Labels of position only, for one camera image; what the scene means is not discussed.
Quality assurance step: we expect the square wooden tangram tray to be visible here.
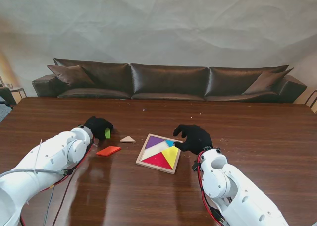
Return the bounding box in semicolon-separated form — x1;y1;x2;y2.
135;133;183;175

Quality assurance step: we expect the red and black left arm cable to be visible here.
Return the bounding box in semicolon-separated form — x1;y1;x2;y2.
19;135;96;226

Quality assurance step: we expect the small beige triangle piece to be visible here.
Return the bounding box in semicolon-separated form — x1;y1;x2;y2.
119;135;137;144

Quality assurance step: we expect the red and black right arm cable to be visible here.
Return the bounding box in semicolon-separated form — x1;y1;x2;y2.
195;149;230;226

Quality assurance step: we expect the large red triangle piece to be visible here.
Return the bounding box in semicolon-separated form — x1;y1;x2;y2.
141;152;172;170

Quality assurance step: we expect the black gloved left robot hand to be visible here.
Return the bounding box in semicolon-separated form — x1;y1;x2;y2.
83;115;115;141

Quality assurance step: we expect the orange parallelogram piece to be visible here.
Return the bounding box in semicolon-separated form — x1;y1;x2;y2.
95;145;122;157

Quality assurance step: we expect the white zip tie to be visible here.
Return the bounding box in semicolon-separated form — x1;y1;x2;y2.
34;138;43;173

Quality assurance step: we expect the dark metal chair frame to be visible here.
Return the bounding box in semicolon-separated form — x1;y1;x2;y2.
304;89;317;113

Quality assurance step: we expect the brown leather sofa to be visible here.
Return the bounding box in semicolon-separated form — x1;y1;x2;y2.
31;58;308;104

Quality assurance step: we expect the brown sofa cushion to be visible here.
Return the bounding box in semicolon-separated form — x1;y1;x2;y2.
242;67;295;96
47;65;97;88

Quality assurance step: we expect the large yellow triangle piece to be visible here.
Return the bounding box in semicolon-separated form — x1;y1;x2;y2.
161;145;180;168

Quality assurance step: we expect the red and black arm cable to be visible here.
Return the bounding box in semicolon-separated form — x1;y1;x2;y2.
195;149;230;226
19;135;96;226

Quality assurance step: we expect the side table with metal legs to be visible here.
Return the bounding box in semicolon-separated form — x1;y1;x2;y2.
0;74;28;110

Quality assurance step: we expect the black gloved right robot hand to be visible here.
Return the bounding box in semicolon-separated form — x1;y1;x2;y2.
172;124;214;156

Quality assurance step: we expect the purple triangle piece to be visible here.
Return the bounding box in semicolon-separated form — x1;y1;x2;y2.
144;136;165;150

